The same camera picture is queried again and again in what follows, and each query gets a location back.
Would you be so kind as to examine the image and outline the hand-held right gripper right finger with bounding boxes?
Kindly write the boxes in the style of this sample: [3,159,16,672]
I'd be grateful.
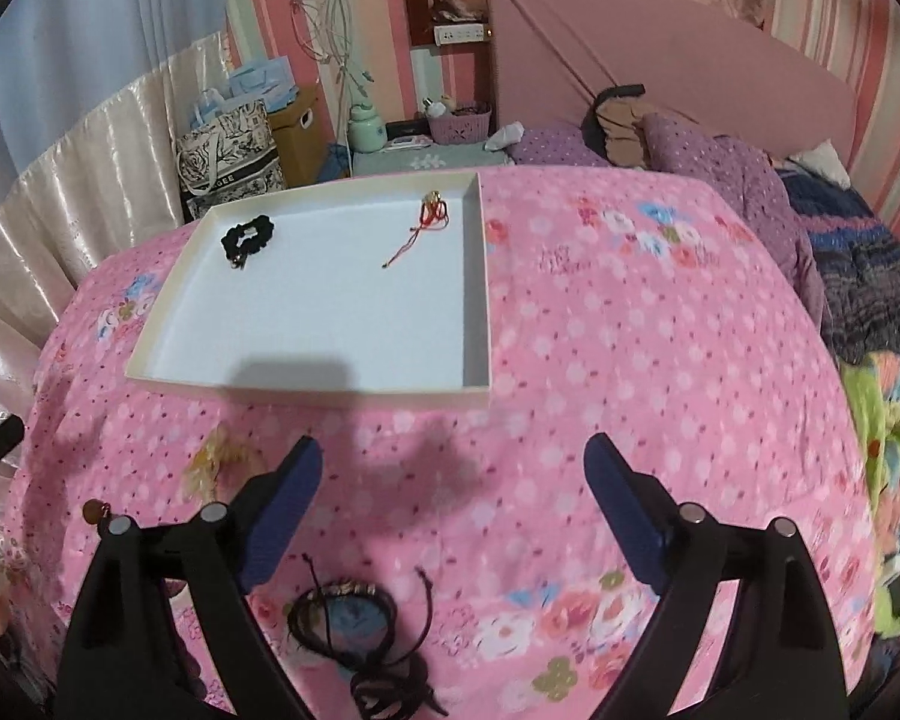
[583,433,850,720]

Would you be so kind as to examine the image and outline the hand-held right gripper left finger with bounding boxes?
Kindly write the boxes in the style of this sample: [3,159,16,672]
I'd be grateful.
[54,435,325,720]

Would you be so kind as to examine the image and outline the cream satin scrunchie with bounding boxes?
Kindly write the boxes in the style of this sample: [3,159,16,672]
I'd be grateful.
[184,426,265,500]

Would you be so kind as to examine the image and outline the black cord bracelet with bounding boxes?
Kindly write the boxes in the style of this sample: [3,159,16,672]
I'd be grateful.
[285,553,451,719]

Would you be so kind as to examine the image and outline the white shallow tray box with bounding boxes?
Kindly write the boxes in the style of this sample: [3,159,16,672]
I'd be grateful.
[125,171,494,412]

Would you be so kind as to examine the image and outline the pink floral blanket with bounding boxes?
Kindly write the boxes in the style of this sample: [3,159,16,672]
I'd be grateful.
[4,165,882,720]

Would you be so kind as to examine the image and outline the cream satin curtain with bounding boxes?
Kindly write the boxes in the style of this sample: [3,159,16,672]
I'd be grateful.
[0,30,233,466]

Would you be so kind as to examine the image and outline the black scrunchie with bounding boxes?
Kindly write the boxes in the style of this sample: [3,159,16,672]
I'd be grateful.
[220,214,275,269]

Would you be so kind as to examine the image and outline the green printed blanket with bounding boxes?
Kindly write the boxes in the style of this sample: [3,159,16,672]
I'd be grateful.
[840,349,900,638]

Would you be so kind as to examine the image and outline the black white floral tote bag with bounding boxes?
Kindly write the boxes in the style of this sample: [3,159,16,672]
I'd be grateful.
[174,99,290,222]

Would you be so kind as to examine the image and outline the dark blue patterned blanket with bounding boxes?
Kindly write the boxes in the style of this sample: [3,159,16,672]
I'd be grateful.
[776,165,900,368]

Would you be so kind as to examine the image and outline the purple dotted pillow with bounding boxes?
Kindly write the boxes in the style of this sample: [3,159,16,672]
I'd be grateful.
[508,122,608,168]
[641,111,830,323]

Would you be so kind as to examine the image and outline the brown cardboard box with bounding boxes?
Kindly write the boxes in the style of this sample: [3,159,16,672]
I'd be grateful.
[266,86,327,188]

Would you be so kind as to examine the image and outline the mint green bottle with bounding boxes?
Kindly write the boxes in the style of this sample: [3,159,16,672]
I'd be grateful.
[347,94,387,155]

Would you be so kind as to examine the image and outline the white small pillow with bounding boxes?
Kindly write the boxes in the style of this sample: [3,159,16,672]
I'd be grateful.
[791,139,852,188]

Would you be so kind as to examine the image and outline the pink plastic basket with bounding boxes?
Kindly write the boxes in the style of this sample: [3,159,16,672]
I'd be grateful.
[427,106,492,145]

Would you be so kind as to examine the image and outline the light blue gift bag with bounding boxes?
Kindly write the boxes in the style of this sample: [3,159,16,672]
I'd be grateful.
[225,58,297,110]

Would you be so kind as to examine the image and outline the pale blue sheer curtain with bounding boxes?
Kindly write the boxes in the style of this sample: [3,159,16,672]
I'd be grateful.
[0,0,230,188]

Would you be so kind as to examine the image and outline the pink bed headboard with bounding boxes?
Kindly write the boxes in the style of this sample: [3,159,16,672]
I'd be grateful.
[486,0,860,166]

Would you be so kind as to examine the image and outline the red string bracelet gold charm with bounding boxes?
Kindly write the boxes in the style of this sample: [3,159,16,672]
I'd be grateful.
[381,193,451,269]

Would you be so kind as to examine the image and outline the tan bag black strap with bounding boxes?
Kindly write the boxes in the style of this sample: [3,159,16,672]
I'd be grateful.
[583,84,650,166]

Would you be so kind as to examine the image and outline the white hanging cables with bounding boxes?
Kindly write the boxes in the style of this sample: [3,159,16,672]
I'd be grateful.
[296,0,376,91]

